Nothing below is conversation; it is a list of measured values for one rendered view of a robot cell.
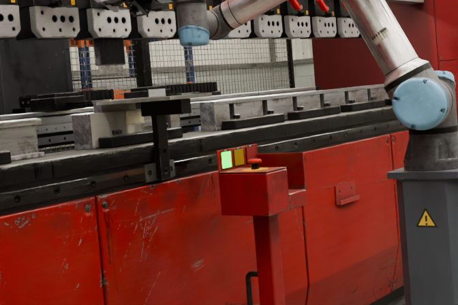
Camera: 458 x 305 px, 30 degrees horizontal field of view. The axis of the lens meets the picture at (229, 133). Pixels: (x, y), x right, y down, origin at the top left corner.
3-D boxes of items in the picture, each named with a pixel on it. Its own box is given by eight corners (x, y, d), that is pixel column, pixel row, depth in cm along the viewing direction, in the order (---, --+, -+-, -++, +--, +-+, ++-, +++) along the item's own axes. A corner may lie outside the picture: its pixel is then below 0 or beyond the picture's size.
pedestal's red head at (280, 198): (270, 216, 226) (264, 149, 225) (221, 215, 235) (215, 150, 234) (307, 204, 242) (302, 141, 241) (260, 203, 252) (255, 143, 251)
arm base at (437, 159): (476, 163, 209) (474, 122, 208) (454, 170, 197) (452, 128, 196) (418, 164, 218) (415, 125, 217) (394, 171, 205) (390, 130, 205)
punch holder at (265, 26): (260, 37, 294) (255, -12, 293) (240, 39, 299) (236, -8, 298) (283, 37, 306) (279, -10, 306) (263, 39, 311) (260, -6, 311)
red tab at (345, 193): (341, 205, 310) (339, 186, 310) (335, 205, 312) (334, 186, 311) (360, 199, 322) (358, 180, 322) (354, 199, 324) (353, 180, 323)
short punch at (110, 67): (101, 72, 236) (98, 38, 236) (96, 73, 238) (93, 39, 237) (126, 71, 245) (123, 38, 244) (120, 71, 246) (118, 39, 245)
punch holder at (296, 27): (290, 37, 310) (287, -9, 310) (270, 39, 315) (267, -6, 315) (311, 37, 323) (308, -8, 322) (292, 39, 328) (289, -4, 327)
